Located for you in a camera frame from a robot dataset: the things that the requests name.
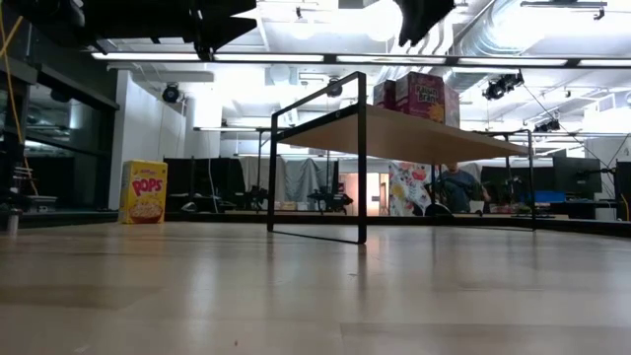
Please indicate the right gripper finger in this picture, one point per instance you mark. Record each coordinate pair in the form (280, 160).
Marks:
(419, 17)

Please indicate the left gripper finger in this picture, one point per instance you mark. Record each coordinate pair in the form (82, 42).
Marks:
(229, 32)
(222, 6)

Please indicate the purple Raisin Bran cereal box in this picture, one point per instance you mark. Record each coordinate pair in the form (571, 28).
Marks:
(384, 93)
(424, 98)

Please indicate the yellow Corn Pops cereal box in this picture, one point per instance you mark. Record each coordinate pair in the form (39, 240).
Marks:
(143, 192)

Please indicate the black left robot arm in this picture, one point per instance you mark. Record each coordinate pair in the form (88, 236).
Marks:
(98, 20)

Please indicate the background black robot arm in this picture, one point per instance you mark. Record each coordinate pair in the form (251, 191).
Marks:
(330, 199)

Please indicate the LED light bar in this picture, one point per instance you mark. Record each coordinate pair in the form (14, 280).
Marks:
(266, 57)

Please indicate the black ceiling spotlight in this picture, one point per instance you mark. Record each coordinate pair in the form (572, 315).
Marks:
(500, 86)
(171, 93)
(334, 88)

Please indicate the black partition panel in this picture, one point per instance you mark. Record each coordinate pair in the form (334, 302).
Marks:
(197, 182)

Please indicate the grey hanging cloth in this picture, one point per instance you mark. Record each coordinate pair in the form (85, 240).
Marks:
(296, 177)

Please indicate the floral printed cloth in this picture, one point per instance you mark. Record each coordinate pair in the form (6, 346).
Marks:
(406, 190)

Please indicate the person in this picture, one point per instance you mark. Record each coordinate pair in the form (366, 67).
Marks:
(458, 190)

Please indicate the white cup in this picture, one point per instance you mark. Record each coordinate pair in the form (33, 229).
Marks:
(477, 206)

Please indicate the black screen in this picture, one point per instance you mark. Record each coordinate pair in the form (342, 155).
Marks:
(577, 177)

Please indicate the small grey cylinder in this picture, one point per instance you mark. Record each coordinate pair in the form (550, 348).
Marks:
(12, 222)

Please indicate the silver ventilation duct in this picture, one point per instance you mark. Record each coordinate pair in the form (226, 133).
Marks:
(493, 24)

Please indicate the wooden shelf black metal frame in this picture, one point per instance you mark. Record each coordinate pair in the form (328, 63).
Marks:
(394, 138)

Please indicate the black metal table frame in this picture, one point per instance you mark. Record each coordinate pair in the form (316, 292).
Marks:
(207, 217)

